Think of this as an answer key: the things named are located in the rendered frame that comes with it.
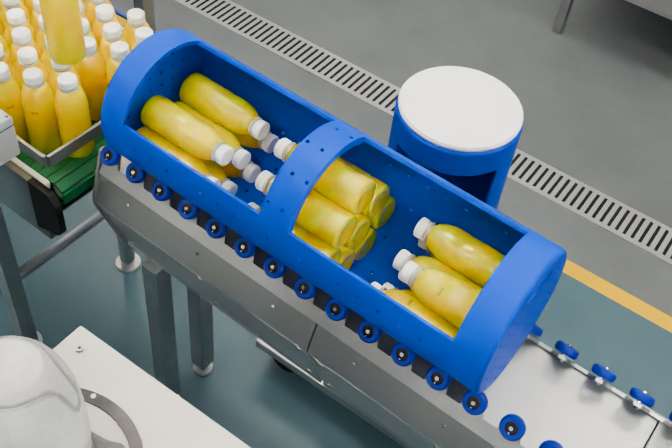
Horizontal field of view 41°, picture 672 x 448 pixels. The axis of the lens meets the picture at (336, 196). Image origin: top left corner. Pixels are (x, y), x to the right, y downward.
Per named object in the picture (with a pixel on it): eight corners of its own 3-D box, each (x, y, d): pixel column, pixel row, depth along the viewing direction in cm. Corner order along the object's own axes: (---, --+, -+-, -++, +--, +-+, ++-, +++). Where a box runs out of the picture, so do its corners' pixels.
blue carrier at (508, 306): (462, 425, 150) (504, 322, 131) (103, 176, 182) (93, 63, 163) (539, 324, 168) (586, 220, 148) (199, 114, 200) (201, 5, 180)
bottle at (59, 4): (94, 53, 174) (83, -26, 160) (69, 72, 170) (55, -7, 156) (66, 38, 176) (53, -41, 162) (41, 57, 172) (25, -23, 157)
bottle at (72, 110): (63, 161, 192) (50, 96, 179) (61, 139, 197) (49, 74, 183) (97, 157, 194) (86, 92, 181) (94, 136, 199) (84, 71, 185)
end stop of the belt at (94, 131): (51, 167, 184) (48, 157, 182) (48, 166, 184) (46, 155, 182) (186, 77, 207) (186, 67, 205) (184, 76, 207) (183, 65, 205)
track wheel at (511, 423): (529, 425, 148) (531, 423, 150) (505, 410, 150) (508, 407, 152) (515, 447, 149) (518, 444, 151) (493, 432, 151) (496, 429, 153)
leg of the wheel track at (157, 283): (169, 412, 253) (155, 277, 207) (154, 400, 255) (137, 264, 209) (183, 398, 256) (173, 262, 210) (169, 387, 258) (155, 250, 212)
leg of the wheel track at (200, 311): (203, 379, 261) (197, 242, 215) (189, 368, 263) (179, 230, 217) (216, 366, 264) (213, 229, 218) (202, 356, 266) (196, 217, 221)
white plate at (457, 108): (388, 66, 202) (387, 70, 203) (412, 151, 184) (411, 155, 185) (504, 63, 207) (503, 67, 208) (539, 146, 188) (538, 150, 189)
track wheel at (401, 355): (417, 351, 156) (421, 349, 158) (396, 337, 158) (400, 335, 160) (406, 372, 157) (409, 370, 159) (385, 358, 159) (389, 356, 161)
